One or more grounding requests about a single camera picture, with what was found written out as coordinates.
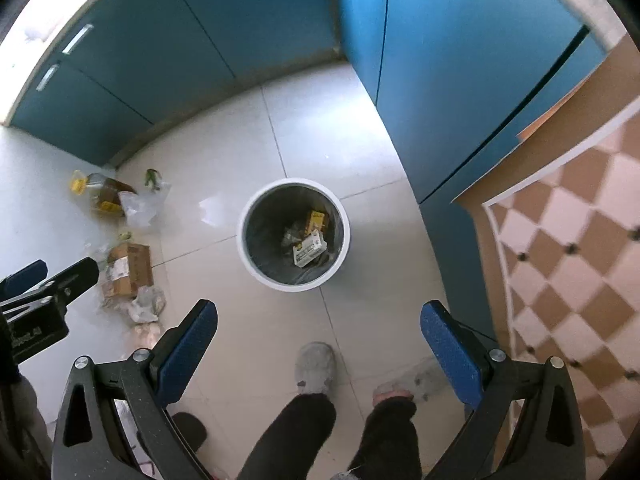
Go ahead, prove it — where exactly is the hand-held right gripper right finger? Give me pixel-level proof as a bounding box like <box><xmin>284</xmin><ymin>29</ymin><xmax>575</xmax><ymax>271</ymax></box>
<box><xmin>420</xmin><ymin>300</ymin><xmax>587</xmax><ymax>480</ymax></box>

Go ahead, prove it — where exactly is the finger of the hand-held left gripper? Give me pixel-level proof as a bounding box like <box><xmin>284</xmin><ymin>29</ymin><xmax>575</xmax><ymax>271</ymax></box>
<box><xmin>0</xmin><ymin>260</ymin><xmax>49</xmax><ymax>302</ymax></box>
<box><xmin>44</xmin><ymin>257</ymin><xmax>100</xmax><ymax>307</ymax></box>

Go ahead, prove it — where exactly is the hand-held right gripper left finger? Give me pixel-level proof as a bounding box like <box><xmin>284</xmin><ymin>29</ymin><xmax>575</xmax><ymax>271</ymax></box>
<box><xmin>50</xmin><ymin>299</ymin><xmax>219</xmax><ymax>480</ymax></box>

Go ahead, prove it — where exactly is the white round trash bin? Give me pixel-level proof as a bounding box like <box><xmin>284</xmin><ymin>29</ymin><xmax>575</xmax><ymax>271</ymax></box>
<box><xmin>236</xmin><ymin>178</ymin><xmax>351</xmax><ymax>292</ymax></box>

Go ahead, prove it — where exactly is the grey slipper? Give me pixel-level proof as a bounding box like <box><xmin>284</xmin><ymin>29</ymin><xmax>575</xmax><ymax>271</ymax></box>
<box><xmin>294</xmin><ymin>342</ymin><xmax>337</xmax><ymax>396</ymax></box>
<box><xmin>373</xmin><ymin>356</ymin><xmax>452</xmax><ymax>404</ymax></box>

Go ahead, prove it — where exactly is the brown cardboard box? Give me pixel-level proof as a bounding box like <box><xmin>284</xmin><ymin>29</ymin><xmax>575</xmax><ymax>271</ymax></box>
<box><xmin>101</xmin><ymin>242</ymin><xmax>154</xmax><ymax>299</ymax></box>

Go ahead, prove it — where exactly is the crumpled grey plastic bag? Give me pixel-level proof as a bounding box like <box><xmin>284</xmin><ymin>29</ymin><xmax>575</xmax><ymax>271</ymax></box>
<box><xmin>127</xmin><ymin>285</ymin><xmax>167</xmax><ymax>326</ymax></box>

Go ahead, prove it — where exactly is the oil bottle with yellow cap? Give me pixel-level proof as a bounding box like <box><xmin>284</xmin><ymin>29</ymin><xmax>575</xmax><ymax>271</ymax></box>
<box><xmin>69</xmin><ymin>170</ymin><xmax>139</xmax><ymax>217</ymax></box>

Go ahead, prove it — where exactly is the clear plastic bag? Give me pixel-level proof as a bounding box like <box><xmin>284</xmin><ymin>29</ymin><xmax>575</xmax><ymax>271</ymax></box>
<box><xmin>119</xmin><ymin>182</ymin><xmax>172</xmax><ymax>229</ymax></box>

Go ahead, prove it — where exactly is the person's right leg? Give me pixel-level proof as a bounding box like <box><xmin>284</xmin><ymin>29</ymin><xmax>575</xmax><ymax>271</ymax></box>
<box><xmin>346</xmin><ymin>396</ymin><xmax>419</xmax><ymax>480</ymax></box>

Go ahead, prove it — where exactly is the grey bin liner bag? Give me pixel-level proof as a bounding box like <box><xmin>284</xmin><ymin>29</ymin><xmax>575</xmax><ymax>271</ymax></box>
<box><xmin>244</xmin><ymin>186</ymin><xmax>347</xmax><ymax>282</ymax></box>

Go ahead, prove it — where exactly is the white carton box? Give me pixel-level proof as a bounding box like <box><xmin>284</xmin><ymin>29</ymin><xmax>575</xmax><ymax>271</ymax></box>
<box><xmin>292</xmin><ymin>230</ymin><xmax>328</xmax><ymax>267</ymax></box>

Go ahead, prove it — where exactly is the clear crumpled wrapper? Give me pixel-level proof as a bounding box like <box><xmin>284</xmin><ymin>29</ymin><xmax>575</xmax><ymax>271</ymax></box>
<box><xmin>282</xmin><ymin>220</ymin><xmax>308</xmax><ymax>249</ymax></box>

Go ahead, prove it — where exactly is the beige stone countertop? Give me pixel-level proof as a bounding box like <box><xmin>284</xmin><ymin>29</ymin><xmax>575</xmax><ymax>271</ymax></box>
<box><xmin>0</xmin><ymin>0</ymin><xmax>167</xmax><ymax>127</ymax></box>

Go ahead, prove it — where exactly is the blue base cabinet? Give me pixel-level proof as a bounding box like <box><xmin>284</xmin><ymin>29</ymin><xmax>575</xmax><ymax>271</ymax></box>
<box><xmin>9</xmin><ymin>0</ymin><xmax>347</xmax><ymax>167</ymax></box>

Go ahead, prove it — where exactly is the blue tall cabinet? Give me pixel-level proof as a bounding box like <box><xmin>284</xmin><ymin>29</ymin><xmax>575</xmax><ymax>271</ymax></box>
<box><xmin>332</xmin><ymin>0</ymin><xmax>609</xmax><ymax>342</ymax></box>

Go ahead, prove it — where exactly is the silver cabinet handle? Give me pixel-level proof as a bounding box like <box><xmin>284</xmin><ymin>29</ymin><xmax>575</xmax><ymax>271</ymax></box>
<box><xmin>36</xmin><ymin>64</ymin><xmax>60</xmax><ymax>92</ymax></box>
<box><xmin>62</xmin><ymin>23</ymin><xmax>95</xmax><ymax>55</ymax></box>

